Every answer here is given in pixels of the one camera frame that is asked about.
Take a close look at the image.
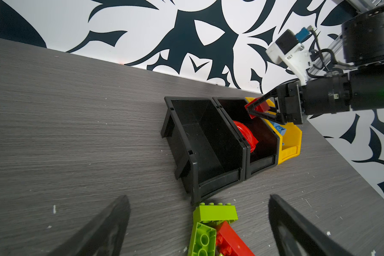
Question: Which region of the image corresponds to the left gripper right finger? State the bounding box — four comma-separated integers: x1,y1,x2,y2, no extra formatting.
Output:
268,194,351,256

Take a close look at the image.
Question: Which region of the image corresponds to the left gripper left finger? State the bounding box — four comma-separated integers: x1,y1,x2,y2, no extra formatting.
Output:
49,195,131,256

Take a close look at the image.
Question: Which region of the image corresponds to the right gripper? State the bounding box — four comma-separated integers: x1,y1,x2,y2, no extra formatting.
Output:
248,74,352,125

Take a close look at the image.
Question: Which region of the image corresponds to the red small square brick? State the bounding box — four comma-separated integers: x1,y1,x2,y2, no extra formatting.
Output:
245,97,271,113

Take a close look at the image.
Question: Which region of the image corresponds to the red arch brick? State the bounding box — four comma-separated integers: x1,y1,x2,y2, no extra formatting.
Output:
233,121,259,153

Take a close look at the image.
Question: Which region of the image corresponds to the green brick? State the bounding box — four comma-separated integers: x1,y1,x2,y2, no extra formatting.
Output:
188,223,217,256
193,203,239,226

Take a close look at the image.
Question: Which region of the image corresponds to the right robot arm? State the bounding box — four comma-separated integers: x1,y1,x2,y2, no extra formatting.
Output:
246,5,384,125

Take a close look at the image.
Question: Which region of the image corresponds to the yellow bin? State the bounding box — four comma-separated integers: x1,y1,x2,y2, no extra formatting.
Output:
244,96,303,165

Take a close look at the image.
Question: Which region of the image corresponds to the right black bin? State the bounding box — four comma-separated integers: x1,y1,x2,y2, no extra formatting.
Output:
213,97,280,180

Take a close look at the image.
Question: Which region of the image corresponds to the black bin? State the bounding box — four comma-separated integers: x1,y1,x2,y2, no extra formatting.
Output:
213,97,280,180
161,97,247,205

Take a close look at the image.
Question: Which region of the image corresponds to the green brick top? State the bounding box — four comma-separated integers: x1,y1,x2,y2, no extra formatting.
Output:
193,203,239,226

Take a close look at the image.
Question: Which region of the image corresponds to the left black bin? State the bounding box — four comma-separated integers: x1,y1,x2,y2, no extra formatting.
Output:
161,97,247,205

